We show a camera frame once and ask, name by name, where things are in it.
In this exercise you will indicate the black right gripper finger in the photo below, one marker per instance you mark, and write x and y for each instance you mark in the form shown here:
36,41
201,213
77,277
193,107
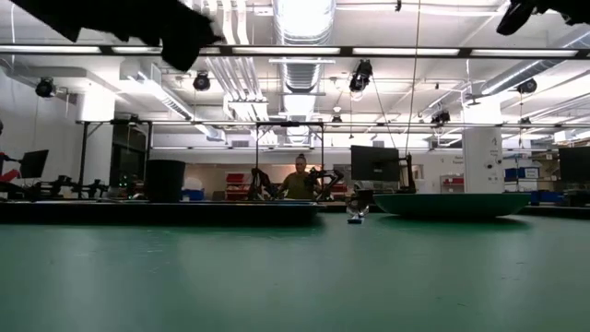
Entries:
515,17

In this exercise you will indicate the green plate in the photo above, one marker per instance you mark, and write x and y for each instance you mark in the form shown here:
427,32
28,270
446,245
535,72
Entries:
451,205

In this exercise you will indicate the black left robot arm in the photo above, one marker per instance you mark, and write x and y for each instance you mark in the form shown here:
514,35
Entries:
69,14

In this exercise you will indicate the black background robot arm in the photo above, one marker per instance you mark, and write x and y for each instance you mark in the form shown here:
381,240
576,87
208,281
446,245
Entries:
327,177
260,182

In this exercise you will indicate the black plastic tray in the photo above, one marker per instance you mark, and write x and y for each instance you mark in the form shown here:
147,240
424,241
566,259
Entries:
184,214

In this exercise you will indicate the white pillar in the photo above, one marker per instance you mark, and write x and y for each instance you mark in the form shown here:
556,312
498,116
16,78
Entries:
481,157

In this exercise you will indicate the red storage bins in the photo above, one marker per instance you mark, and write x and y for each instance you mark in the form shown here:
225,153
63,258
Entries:
235,179

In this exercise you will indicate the blue storage bins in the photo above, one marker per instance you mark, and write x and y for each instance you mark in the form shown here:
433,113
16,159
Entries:
521,173

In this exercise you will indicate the person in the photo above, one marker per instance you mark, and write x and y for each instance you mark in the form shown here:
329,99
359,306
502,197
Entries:
297,184

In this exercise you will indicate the black robot arms on bench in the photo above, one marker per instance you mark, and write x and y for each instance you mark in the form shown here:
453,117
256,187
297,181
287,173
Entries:
69,186

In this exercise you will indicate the black monitor on stand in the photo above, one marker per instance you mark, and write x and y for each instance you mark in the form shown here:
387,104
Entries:
374,163

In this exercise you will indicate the green table mat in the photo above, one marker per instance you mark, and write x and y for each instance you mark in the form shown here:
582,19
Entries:
295,276

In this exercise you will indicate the hanging black camera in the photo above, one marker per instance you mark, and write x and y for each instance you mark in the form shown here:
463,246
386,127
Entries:
441,116
527,86
361,76
201,81
45,87

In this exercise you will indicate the silver ceiling air duct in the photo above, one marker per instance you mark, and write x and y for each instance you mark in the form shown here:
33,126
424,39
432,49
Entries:
302,74

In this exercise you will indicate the black background station frame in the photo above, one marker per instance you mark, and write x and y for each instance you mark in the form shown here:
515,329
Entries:
289,124

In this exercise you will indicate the tall black metal frame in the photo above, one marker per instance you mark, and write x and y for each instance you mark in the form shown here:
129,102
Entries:
83,157

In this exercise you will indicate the black table frame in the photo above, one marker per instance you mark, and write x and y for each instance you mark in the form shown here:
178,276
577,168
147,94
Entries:
553,211

